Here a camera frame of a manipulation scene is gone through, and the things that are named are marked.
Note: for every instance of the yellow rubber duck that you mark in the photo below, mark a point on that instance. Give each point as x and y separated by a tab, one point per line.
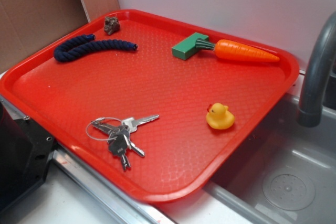
219	117

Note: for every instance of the red plastic tray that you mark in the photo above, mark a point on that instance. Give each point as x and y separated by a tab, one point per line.
182	151

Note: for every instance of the silver key pointing right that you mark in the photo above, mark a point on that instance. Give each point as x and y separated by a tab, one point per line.
132	123

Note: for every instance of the silver key lower right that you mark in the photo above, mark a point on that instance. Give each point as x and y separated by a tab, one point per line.
136	149

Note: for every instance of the orange toy carrot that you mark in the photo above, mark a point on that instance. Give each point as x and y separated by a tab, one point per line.
232	50

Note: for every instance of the small brown rock figurine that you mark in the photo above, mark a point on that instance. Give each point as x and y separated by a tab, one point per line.
111	25

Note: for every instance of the grey plastic sink basin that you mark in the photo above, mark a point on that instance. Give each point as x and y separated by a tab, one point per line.
282	172

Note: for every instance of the grey sink faucet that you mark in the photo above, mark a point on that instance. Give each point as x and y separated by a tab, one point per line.
318	88

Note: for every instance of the brown cardboard panel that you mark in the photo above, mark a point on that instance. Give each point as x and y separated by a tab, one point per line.
30	25

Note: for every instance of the metal counter edge rail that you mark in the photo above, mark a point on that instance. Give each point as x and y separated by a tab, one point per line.
74	193

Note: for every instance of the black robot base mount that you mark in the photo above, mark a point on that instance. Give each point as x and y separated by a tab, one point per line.
26	150

